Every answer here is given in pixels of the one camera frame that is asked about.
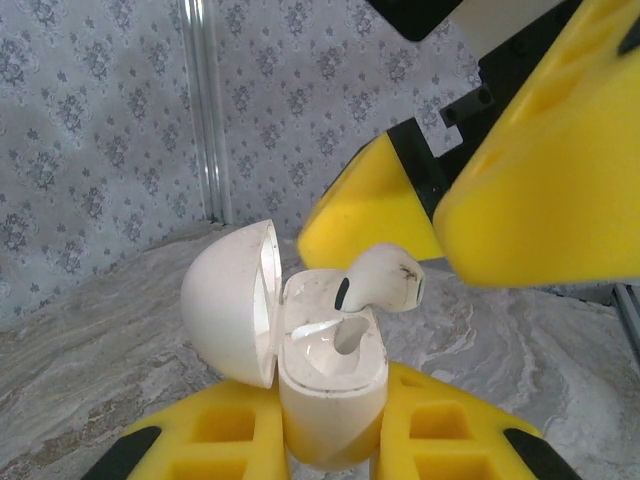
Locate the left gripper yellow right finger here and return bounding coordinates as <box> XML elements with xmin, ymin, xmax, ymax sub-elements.
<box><xmin>371</xmin><ymin>362</ymin><xmax>577</xmax><ymax>480</ymax></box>

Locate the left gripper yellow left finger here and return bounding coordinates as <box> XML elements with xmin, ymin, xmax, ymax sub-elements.
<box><xmin>81</xmin><ymin>377</ymin><xmax>290</xmax><ymax>480</ymax></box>

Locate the white wireless earbud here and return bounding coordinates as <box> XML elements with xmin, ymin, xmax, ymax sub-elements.
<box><xmin>332</xmin><ymin>243</ymin><xmax>427</xmax><ymax>315</ymax></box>

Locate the round white eggshell piece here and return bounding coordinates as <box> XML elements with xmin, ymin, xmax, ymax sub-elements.
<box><xmin>179</xmin><ymin>218</ymin><xmax>391</xmax><ymax>472</ymax></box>

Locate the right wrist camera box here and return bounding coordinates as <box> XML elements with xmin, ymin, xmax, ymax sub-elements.
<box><xmin>366</xmin><ymin>0</ymin><xmax>574</xmax><ymax>60</ymax></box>

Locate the aluminium side rail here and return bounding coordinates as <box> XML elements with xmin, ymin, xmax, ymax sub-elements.
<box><xmin>610</xmin><ymin>283</ymin><xmax>640</xmax><ymax>351</ymax></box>

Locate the aluminium corner post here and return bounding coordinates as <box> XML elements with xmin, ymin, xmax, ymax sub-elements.
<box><xmin>180</xmin><ymin>0</ymin><xmax>235</xmax><ymax>227</ymax></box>

